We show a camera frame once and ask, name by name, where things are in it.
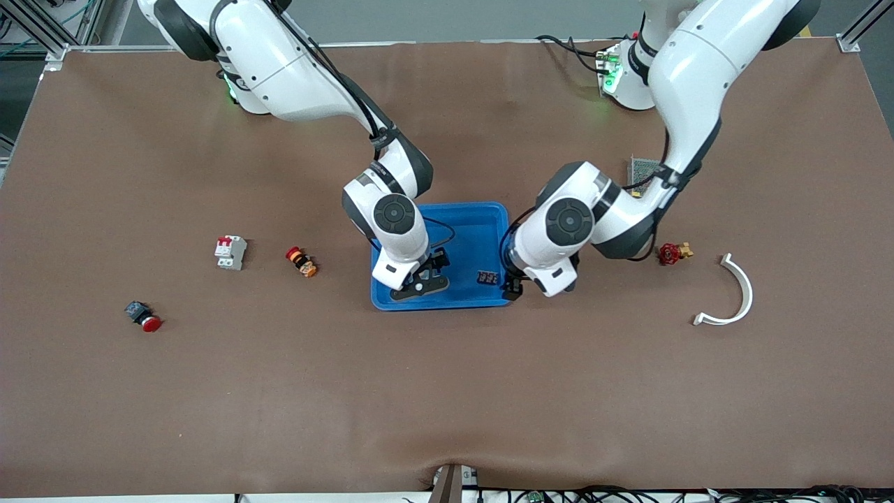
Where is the red mushroom push button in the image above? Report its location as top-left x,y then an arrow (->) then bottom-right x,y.
124,300 -> 163,333

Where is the metal mesh power supply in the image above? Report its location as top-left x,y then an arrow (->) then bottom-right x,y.
630,156 -> 664,200

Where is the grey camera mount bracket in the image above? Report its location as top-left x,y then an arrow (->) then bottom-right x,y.
427,462 -> 480,503

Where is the white circuit breaker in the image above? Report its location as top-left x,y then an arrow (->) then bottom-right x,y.
214,235 -> 248,271

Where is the yellow emergency stop switch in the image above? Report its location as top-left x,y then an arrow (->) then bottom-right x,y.
285,247 -> 318,278

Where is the white curved plastic piece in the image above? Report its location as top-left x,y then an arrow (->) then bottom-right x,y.
692,253 -> 754,327

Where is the aluminium frame post with bracket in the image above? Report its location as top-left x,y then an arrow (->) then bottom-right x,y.
836,0 -> 894,54
0,0 -> 105,71

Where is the blue plastic tray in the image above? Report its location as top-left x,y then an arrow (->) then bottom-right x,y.
370,202 -> 515,312

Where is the black left base cable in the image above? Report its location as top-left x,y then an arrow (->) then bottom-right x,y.
536,34 -> 610,76

